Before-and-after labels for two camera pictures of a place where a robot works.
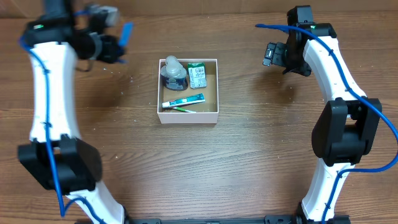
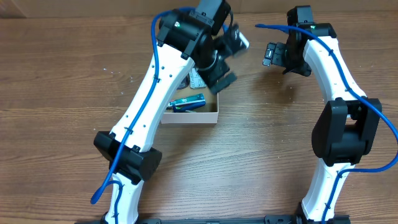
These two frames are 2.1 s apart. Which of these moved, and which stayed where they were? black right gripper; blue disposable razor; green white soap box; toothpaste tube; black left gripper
Moved: blue disposable razor; black left gripper
Stayed: green white soap box; black right gripper; toothpaste tube
